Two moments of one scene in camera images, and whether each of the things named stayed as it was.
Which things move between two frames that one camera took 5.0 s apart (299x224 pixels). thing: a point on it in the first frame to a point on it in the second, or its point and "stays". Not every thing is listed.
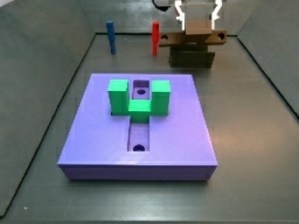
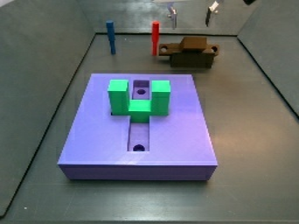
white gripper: (197, 10) to (172, 10)
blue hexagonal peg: (111, 36) stays
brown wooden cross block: (197, 32) to (188, 45)
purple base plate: (107, 148) stays
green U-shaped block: (140, 109) stays
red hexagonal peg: (155, 36) stays
